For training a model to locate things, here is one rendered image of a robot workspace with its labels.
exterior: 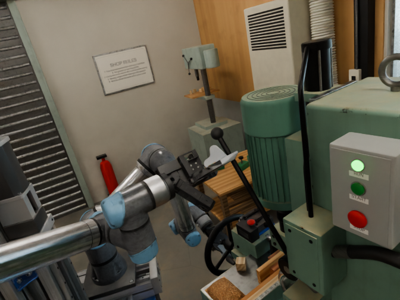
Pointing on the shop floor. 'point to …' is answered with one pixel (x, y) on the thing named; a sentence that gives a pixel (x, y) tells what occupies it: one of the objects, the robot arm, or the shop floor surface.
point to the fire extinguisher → (109, 177)
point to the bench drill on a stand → (232, 140)
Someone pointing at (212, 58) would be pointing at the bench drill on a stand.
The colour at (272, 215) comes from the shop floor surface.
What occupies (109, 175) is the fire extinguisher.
